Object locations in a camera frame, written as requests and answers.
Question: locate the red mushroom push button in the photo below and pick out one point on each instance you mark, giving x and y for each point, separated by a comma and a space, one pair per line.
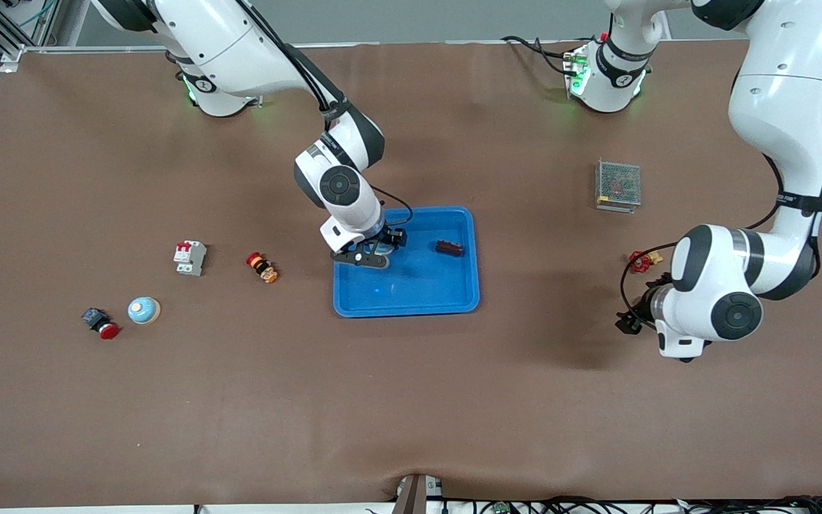
100, 323

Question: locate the metal mesh power supply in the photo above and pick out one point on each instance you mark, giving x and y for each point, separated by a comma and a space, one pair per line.
618, 184

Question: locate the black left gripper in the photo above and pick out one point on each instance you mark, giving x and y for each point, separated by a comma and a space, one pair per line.
641, 309

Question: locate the metal table edge bracket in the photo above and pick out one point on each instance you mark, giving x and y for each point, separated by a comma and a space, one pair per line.
414, 496

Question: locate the aluminium frame post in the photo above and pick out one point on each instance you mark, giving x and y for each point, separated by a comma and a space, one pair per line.
13, 58

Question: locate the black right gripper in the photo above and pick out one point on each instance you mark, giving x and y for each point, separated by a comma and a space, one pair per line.
391, 236

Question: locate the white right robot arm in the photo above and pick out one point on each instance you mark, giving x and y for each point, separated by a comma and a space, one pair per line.
225, 43

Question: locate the blue plastic tray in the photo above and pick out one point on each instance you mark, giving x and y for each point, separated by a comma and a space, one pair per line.
418, 285

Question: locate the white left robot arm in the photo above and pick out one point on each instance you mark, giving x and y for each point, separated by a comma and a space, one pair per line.
782, 93

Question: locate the blue desk bell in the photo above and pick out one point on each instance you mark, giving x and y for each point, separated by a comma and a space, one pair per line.
382, 249
143, 310

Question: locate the white circuit breaker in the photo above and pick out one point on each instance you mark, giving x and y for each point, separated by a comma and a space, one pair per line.
191, 258

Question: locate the orange red emergency stop switch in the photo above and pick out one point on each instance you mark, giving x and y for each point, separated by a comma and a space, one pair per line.
262, 268

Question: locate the dark brown electrolytic capacitor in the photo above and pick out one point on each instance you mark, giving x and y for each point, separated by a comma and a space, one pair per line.
449, 248

